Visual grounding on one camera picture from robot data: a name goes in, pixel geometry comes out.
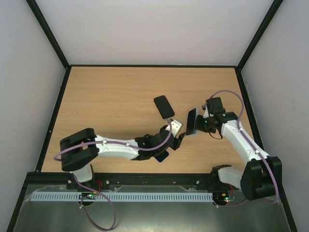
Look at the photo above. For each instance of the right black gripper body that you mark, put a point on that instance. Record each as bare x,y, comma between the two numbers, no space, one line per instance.
200,123

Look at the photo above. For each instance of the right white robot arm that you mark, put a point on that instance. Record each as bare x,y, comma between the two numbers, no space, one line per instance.
262,176

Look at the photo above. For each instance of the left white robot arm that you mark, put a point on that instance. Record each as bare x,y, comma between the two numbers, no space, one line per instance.
78,150

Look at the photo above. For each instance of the phone in white case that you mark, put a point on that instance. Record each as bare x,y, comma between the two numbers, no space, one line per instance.
162,156

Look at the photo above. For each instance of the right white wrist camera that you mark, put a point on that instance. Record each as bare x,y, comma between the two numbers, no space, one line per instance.
205,109

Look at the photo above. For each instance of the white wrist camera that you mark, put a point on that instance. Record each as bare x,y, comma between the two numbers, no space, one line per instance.
205,109
174,127

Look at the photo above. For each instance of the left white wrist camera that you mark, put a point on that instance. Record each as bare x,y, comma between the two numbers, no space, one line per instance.
174,127

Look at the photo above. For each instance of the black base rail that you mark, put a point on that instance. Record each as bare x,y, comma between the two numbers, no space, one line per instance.
208,182

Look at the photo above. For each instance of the black metal frame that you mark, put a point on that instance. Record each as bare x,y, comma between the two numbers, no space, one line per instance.
37,175

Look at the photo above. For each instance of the grey slotted cable duct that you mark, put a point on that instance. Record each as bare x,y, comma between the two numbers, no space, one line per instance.
121,197

